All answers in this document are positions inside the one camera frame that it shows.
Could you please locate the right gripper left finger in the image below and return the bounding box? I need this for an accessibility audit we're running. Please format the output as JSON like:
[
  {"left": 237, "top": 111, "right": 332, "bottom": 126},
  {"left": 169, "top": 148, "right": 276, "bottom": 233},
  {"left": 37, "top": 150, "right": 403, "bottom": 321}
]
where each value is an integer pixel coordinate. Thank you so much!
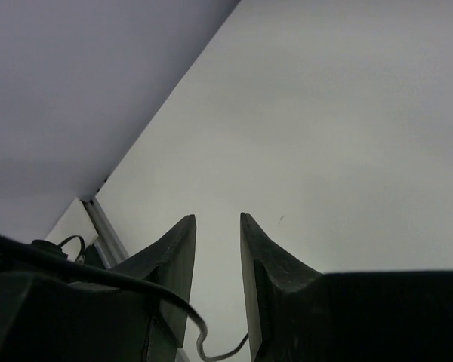
[{"left": 112, "top": 215, "right": 196, "bottom": 348}]

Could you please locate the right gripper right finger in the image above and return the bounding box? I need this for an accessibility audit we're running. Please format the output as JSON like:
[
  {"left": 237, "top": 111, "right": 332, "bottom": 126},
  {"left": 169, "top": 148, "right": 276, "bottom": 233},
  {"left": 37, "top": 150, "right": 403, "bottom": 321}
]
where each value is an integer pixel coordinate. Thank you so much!
[{"left": 240, "top": 213, "right": 323, "bottom": 361}]

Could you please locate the aluminium rail left side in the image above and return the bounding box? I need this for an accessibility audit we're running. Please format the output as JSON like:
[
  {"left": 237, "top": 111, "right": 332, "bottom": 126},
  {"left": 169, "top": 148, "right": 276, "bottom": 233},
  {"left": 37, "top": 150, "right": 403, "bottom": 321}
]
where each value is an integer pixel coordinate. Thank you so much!
[{"left": 81, "top": 197, "right": 129, "bottom": 268}]

